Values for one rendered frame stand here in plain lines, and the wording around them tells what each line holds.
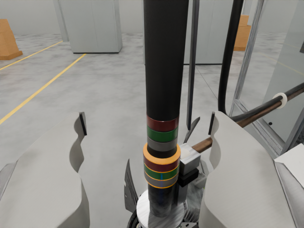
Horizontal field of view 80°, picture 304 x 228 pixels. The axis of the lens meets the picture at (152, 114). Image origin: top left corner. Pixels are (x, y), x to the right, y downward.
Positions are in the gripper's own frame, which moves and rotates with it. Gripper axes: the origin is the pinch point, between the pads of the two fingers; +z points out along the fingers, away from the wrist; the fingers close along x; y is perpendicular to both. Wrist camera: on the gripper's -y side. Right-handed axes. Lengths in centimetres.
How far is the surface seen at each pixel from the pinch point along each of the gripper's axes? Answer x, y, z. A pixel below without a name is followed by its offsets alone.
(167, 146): 1.8, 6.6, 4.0
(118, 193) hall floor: -37, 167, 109
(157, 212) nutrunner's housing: 0.9, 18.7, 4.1
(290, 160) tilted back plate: 41, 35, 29
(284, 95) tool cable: 26.2, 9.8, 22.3
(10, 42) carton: -499, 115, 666
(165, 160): 1.7, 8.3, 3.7
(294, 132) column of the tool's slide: 56, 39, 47
